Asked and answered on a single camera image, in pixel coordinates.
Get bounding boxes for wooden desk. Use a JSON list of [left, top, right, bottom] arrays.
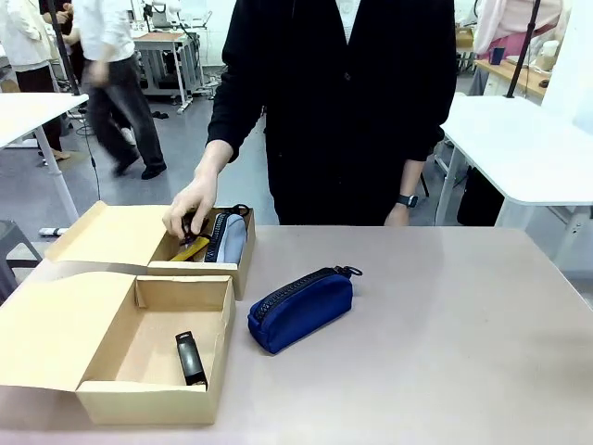
[[474, 57, 550, 107]]

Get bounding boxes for white container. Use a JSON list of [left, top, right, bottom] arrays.
[[538, 40, 561, 71]]

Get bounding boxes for person's right forearm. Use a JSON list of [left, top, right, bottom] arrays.
[[193, 136, 235, 186]]

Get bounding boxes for person in white jacket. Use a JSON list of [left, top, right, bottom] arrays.
[[0, 0, 66, 161]]

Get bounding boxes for yellow utility knife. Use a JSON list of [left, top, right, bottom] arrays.
[[169, 234, 214, 263]]

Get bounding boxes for person's left hand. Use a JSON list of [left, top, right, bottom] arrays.
[[384, 204, 412, 227]]

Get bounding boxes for black stapler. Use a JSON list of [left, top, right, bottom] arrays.
[[174, 330, 208, 387]]

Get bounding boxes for grey stool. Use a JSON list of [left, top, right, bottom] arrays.
[[0, 220, 44, 303]]

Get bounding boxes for person torso black cardigan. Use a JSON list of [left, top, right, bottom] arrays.
[[207, 0, 460, 227]]

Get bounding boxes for grey metal workbench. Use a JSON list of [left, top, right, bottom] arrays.
[[133, 27, 220, 116]]

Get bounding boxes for white table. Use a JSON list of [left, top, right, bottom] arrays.
[[0, 92, 90, 237], [434, 95, 593, 279]]

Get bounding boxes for person in pink top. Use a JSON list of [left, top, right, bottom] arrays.
[[472, 0, 572, 57]]

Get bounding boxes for person's left forearm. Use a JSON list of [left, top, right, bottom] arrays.
[[397, 159, 425, 199]]

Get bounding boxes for dark blue zipper pouch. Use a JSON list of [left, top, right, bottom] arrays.
[[246, 264, 363, 356]]

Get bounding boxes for light grey zipper pouch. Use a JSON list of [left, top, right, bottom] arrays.
[[203, 203, 254, 264]]

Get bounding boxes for open brown cardboard box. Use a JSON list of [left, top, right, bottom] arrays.
[[44, 199, 257, 301], [0, 271, 237, 426]]

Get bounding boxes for person in black clothes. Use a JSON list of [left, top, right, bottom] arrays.
[[40, 0, 88, 94]]

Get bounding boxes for person white shirt grey trousers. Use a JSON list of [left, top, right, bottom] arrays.
[[73, 0, 168, 181]]

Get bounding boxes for black bag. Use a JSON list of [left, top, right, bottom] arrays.
[[456, 165, 506, 228]]

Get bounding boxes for person's right hand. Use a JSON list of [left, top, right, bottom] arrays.
[[161, 178, 219, 240]]

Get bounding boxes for black tripod pole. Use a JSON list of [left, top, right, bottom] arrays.
[[505, 0, 544, 99], [39, 0, 82, 97]]

